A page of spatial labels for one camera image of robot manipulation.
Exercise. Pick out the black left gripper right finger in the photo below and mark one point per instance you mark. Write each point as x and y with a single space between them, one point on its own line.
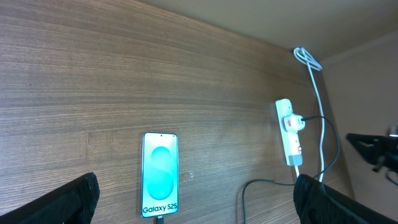
318 203

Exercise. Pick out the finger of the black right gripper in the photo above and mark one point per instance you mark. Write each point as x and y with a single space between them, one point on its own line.
379 151

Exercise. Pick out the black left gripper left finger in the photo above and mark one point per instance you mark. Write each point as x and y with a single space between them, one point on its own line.
74 202

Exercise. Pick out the Galaxy smartphone with cyan screen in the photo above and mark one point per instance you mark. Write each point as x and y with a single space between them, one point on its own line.
159 174

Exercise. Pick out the white charger plug adapter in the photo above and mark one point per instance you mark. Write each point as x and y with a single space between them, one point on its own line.
293 123

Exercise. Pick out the white power strip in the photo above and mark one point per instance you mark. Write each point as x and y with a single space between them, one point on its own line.
290 141

